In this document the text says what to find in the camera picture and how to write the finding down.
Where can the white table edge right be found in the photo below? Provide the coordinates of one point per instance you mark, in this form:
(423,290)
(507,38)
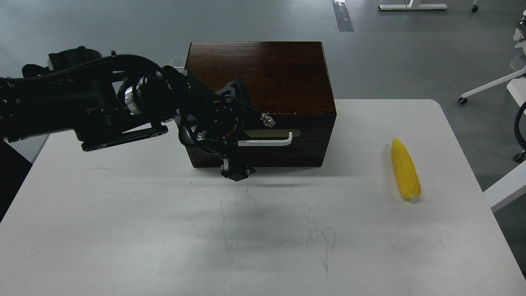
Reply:
(507,189)

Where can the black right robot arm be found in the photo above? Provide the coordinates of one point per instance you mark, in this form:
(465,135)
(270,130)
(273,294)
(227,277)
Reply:
(520,157)

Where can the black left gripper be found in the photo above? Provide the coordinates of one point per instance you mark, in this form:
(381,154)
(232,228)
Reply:
(213,121)

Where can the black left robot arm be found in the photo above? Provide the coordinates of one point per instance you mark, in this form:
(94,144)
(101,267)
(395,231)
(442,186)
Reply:
(117,99)

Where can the white chair leg with caster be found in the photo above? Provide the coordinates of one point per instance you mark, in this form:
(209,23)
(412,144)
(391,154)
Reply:
(463,99)

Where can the dark wooden drawer cabinet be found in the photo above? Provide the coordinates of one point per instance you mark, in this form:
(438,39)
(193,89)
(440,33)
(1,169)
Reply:
(287,80)

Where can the white table base far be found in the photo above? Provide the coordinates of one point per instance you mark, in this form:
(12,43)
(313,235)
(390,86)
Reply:
(413,5)

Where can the yellow corn cob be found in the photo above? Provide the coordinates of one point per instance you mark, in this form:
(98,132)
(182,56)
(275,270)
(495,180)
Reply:
(404,169)

